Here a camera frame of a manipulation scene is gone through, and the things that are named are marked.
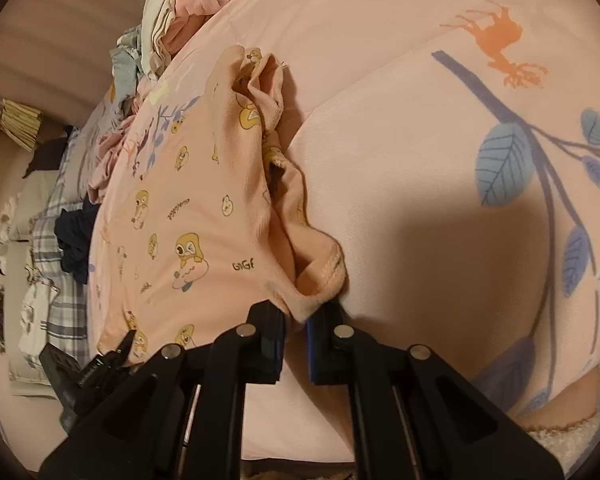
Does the yellow striped small curtain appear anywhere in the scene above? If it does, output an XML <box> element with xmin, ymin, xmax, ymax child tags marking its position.
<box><xmin>0</xmin><ymin>100</ymin><xmax>43</xmax><ymax>153</ymax></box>

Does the orange cartoon print shirt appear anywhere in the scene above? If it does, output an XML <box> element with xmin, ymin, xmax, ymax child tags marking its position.
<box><xmin>96</xmin><ymin>46</ymin><xmax>348</xmax><ymax>366</ymax></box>

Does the grey garment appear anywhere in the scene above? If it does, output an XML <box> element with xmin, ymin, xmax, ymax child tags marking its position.
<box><xmin>111</xmin><ymin>30</ymin><xmax>146</xmax><ymax>106</ymax></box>

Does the thin pink garment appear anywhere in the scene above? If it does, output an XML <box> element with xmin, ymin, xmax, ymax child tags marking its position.
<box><xmin>87</xmin><ymin>115</ymin><xmax>151</xmax><ymax>206</ymax></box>

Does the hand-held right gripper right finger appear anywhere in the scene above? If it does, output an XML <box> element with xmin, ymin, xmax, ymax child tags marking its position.
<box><xmin>306</xmin><ymin>302</ymin><xmax>565</xmax><ymax>480</ymax></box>

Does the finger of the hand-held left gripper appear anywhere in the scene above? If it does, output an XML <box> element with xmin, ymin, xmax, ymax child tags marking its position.
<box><xmin>100</xmin><ymin>331</ymin><xmax>137</xmax><ymax>367</ymax></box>

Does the dark navy garment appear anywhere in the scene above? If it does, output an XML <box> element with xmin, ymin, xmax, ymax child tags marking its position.
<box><xmin>55</xmin><ymin>205</ymin><xmax>98</xmax><ymax>286</ymax></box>

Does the white folded shirt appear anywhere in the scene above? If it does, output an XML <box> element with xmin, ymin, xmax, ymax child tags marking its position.
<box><xmin>17</xmin><ymin>280</ymin><xmax>63</xmax><ymax>366</ymax></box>

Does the beige headboard cushion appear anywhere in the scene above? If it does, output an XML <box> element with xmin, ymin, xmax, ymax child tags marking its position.
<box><xmin>10</xmin><ymin>170</ymin><xmax>63</xmax><ymax>241</ymax></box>

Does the fluffy cream fabric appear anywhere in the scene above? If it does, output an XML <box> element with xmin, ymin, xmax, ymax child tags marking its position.
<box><xmin>525</xmin><ymin>410</ymin><xmax>600</xmax><ymax>480</ymax></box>

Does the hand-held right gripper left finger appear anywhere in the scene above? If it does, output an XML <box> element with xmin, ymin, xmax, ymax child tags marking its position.
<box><xmin>39</xmin><ymin>300</ymin><xmax>287</xmax><ymax>480</ymax></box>

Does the pink curtain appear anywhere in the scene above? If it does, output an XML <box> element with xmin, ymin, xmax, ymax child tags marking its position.
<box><xmin>0</xmin><ymin>0</ymin><xmax>156</xmax><ymax>126</ymax></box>

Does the cream garment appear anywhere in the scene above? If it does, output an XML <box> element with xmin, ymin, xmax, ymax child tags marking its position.
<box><xmin>141</xmin><ymin>0</ymin><xmax>191</xmax><ymax>81</ymax></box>

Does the grey plaid blanket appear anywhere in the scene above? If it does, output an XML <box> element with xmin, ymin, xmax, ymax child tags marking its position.
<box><xmin>27</xmin><ymin>130</ymin><xmax>98</xmax><ymax>361</ymax></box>

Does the pink animal print blanket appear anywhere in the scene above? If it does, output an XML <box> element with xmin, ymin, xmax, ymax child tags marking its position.
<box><xmin>87</xmin><ymin>0</ymin><xmax>600</xmax><ymax>461</ymax></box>

